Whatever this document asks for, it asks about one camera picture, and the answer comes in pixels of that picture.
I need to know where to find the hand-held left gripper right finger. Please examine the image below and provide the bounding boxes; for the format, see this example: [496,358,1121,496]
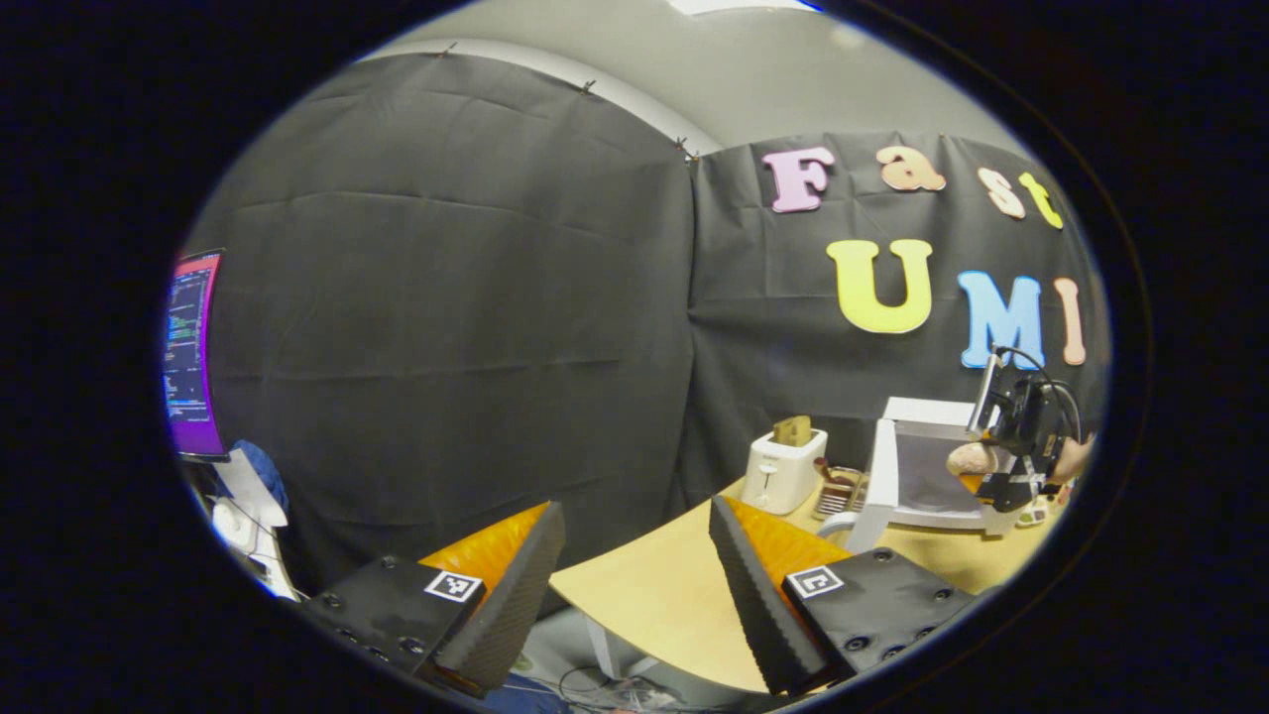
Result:
[708,495,992,695]

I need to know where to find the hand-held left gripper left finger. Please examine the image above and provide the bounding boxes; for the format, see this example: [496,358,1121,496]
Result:
[302,501,568,698]

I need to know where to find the beige bread roll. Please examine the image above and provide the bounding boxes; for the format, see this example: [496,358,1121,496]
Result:
[945,441,1000,477]

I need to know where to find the white microwave oven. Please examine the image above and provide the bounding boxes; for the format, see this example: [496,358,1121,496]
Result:
[818,397,1052,554]

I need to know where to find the white table leg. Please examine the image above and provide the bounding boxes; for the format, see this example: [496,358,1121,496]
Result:
[583,613,640,683]

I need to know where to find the white toaster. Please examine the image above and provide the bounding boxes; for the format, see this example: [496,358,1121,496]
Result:
[741,428,829,517]

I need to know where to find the blue cloth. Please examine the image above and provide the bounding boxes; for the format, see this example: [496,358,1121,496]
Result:
[230,439,290,517]

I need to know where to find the white equipment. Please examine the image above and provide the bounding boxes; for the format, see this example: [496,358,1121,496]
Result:
[203,451,300,603]

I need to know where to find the black backdrop cloth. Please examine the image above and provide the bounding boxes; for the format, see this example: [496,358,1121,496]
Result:
[183,52,1111,596]

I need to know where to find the computer monitor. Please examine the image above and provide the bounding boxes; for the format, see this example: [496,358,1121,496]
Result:
[162,248,231,463]

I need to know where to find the large ceiling light panel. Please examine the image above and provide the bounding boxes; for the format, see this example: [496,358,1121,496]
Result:
[669,0,819,16]

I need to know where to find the black cable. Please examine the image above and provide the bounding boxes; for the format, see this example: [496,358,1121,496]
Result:
[553,662,650,711]

